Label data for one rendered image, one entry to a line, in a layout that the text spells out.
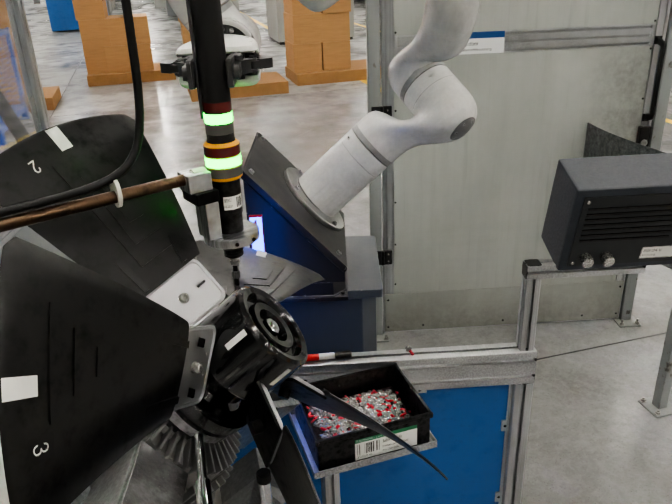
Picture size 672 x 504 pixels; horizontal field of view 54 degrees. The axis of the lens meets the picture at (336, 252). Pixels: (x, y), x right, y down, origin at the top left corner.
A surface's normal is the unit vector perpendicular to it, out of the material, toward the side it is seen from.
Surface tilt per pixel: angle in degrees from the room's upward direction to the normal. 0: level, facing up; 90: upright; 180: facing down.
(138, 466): 50
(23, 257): 64
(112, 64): 90
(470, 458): 90
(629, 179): 15
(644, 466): 0
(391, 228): 90
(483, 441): 90
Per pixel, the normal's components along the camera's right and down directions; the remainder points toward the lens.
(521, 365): 0.05, 0.42
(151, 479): 0.74, -0.62
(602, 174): -0.02, -0.77
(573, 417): -0.04, -0.91
